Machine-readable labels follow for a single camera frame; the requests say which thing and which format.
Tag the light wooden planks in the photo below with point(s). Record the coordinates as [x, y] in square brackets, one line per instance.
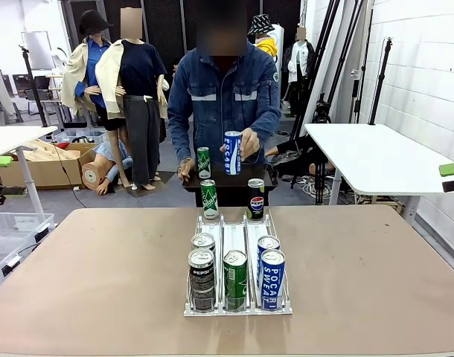
[44, 150]

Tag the mannequin in cream jacket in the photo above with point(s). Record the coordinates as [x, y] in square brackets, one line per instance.
[137, 67]

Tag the green Chilsung cider can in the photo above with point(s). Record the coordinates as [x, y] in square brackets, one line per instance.
[208, 202]
[204, 163]
[235, 286]

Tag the mannequin with black hat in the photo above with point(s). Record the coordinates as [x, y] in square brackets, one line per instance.
[95, 63]

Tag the blue Pocari Sweat can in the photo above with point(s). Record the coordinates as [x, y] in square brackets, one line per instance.
[272, 286]
[231, 160]
[268, 243]

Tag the white board panel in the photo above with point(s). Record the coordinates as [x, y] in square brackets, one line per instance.
[37, 50]

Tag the mannequin torso in blue shirt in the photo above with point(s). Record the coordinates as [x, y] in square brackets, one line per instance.
[100, 175]

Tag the black light stand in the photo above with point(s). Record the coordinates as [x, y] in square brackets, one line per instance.
[379, 85]

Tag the person's right hand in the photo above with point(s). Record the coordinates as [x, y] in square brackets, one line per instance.
[187, 169]

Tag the person's right forearm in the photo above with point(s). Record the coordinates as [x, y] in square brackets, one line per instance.
[182, 141]

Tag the person in denim jacket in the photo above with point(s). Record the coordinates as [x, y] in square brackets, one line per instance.
[227, 82]

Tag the person's left hand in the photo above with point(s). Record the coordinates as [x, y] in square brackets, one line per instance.
[249, 147]

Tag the person's left forearm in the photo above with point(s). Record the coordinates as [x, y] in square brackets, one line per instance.
[268, 130]

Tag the dark brown serving tray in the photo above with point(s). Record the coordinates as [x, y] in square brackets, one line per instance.
[249, 178]

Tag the seated figure in black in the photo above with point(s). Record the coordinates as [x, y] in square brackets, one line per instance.
[297, 148]

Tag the black leaning stand poles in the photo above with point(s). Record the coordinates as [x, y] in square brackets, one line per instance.
[341, 56]

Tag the brown cardboard box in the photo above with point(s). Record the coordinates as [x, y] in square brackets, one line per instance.
[44, 173]

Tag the white table with legs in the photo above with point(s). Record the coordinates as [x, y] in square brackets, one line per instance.
[379, 156]
[11, 139]

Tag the Pepsi can with round logo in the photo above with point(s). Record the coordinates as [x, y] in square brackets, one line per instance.
[256, 202]

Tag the mannequin in yellow hoodie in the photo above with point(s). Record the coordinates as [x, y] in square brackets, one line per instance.
[262, 26]

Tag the clear lidded storage bin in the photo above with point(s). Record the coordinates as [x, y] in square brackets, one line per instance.
[0, 260]
[22, 223]

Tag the black camera tripod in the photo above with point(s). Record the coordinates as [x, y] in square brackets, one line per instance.
[322, 111]

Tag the black tripod stand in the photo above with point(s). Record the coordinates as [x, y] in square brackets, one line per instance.
[33, 85]

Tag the black Pepsi can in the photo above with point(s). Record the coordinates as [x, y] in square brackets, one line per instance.
[202, 286]
[203, 241]

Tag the white can dispenser rack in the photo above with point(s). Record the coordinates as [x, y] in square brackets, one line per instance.
[234, 230]

